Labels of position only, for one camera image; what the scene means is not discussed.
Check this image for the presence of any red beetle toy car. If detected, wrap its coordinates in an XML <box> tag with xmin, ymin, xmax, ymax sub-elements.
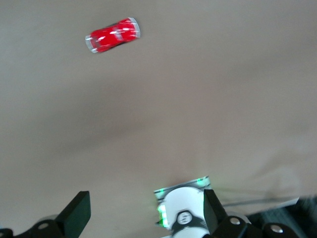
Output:
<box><xmin>85</xmin><ymin>17</ymin><xmax>142</xmax><ymax>54</ymax></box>

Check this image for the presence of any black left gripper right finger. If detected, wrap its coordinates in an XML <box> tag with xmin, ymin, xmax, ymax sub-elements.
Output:
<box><xmin>203</xmin><ymin>188</ymin><xmax>251</xmax><ymax>238</ymax></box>

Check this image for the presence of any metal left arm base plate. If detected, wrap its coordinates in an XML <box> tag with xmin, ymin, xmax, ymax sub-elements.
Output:
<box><xmin>153</xmin><ymin>175</ymin><xmax>211</xmax><ymax>228</ymax></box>

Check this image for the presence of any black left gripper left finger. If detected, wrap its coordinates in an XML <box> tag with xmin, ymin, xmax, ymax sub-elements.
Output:
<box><xmin>27</xmin><ymin>190</ymin><xmax>92</xmax><ymax>238</ymax></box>

